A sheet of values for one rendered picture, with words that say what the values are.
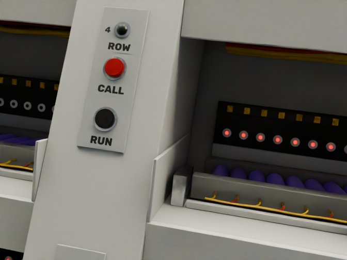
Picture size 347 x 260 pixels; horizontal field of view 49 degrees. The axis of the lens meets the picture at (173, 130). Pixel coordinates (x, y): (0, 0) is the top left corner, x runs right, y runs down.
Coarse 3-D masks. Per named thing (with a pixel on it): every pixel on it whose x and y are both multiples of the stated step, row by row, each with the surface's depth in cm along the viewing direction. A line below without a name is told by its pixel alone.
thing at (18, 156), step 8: (0, 144) 40; (8, 144) 40; (16, 144) 40; (0, 152) 40; (8, 152) 39; (16, 152) 39; (24, 152) 39; (32, 152) 39; (0, 160) 40; (8, 160) 40; (16, 160) 39; (24, 160) 39; (32, 160) 39; (24, 168) 37; (32, 168) 37
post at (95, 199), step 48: (96, 0) 33; (144, 0) 32; (144, 48) 32; (192, 48) 41; (144, 96) 31; (192, 96) 46; (48, 144) 31; (144, 144) 30; (48, 192) 31; (96, 192) 30; (144, 192) 30; (48, 240) 30; (96, 240) 30; (144, 240) 29
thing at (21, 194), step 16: (32, 128) 51; (48, 128) 51; (0, 176) 37; (0, 192) 32; (16, 192) 33; (32, 192) 31; (0, 208) 31; (16, 208) 31; (32, 208) 31; (0, 224) 32; (16, 224) 31; (0, 240) 32; (16, 240) 31
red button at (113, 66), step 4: (108, 60) 31; (112, 60) 31; (116, 60) 31; (120, 60) 31; (108, 64) 31; (112, 64) 31; (116, 64) 31; (120, 64) 31; (108, 68) 31; (112, 68) 31; (116, 68) 31; (120, 68) 31; (108, 72) 31; (112, 72) 31; (116, 72) 31; (120, 72) 31; (112, 76) 31; (116, 76) 31
